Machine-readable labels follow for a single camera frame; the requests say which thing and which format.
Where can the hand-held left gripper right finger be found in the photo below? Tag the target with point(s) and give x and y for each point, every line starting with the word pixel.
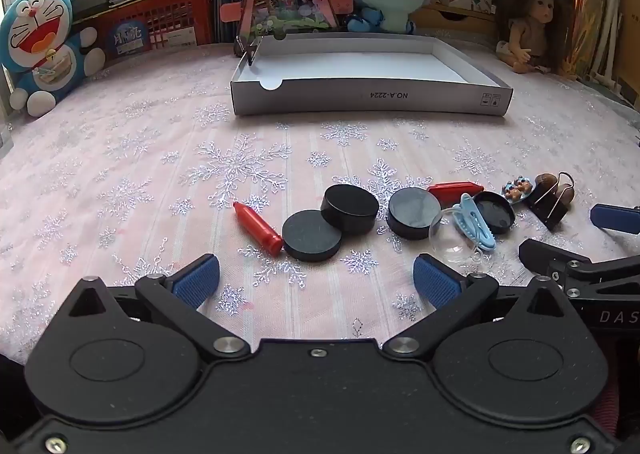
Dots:
pixel 435 282

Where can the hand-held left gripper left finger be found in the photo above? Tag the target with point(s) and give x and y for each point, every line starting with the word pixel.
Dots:
pixel 197 280

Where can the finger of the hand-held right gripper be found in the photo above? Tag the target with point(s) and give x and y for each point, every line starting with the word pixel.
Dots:
pixel 537 251
pixel 617 219

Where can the black disc with raised rim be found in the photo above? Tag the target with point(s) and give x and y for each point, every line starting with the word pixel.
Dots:
pixel 497 216

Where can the brown hazelnut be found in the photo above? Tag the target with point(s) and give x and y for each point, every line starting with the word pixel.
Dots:
pixel 545 181
pixel 566 194

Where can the small bear charm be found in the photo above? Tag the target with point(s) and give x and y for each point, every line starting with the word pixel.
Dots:
pixel 515 190

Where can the thick black disc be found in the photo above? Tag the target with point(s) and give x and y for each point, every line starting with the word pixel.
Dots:
pixel 350 208
pixel 414 211

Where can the red crayon-shaped toy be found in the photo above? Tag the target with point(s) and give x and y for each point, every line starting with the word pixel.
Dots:
pixel 452 190
pixel 257 229

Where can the white cardboard box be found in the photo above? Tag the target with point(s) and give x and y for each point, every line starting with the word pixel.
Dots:
pixel 350 67

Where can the clear plastic dome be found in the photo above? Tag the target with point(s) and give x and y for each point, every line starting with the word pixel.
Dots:
pixel 447 245

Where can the light blue plastic clip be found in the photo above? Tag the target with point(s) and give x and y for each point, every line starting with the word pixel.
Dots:
pixel 472 226

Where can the brown paper envelope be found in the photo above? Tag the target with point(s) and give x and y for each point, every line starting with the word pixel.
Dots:
pixel 631 44

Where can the orange leaning books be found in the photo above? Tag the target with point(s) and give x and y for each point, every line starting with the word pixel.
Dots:
pixel 592 29

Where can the white pipe rack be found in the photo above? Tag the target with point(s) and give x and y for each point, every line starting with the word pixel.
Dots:
pixel 607 9

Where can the brown-haired doll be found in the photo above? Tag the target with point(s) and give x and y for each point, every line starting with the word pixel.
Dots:
pixel 535 9

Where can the small black binder clip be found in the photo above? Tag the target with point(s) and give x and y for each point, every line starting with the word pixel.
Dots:
pixel 248 57

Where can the wooden drawer box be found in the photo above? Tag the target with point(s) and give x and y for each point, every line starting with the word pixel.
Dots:
pixel 450 20

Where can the red basket with blue label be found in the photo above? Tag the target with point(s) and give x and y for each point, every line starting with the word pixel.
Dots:
pixel 165 24

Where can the blue cat plush toy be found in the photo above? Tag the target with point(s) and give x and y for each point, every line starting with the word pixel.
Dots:
pixel 37 34

